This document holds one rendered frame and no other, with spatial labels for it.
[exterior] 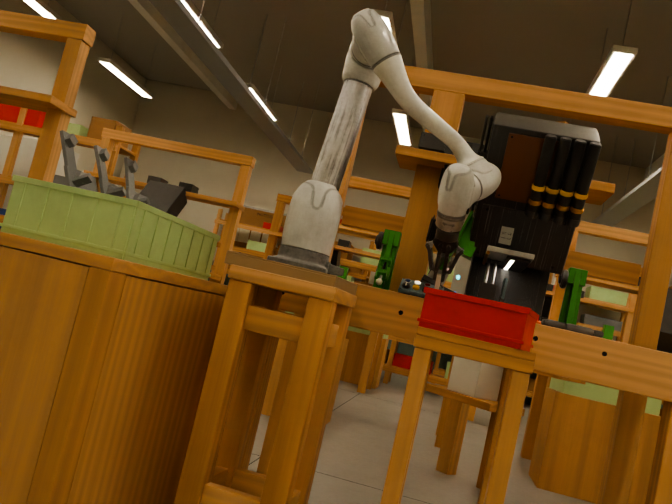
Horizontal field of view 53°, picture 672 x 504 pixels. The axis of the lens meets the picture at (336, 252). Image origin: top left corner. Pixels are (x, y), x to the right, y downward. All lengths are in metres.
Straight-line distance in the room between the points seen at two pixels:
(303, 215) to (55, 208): 0.71
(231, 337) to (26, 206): 0.71
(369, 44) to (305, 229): 0.62
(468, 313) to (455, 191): 0.38
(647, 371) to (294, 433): 1.15
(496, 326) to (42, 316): 1.25
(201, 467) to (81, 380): 0.41
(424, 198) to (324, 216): 1.05
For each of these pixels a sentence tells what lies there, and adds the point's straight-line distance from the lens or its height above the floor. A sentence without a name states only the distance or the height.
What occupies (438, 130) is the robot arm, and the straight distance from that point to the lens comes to 2.22.
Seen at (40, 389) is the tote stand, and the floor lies 0.41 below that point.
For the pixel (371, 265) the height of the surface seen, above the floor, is 1.57.
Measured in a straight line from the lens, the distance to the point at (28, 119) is 8.24.
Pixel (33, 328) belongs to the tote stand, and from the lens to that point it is 1.99.
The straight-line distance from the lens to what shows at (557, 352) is 2.33.
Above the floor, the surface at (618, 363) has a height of 0.83.
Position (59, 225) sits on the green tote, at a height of 0.84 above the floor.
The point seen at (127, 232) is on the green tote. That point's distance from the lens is 1.96.
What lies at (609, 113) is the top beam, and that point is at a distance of 3.14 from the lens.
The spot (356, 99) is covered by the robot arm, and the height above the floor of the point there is 1.49.
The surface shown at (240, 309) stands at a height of 0.73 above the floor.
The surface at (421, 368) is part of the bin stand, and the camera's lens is 1.98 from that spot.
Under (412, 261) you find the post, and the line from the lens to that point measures 2.93.
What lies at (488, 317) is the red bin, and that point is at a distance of 2.00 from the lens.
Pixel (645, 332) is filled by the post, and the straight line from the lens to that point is 3.01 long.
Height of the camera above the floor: 0.78
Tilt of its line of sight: 5 degrees up
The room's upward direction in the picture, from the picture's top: 13 degrees clockwise
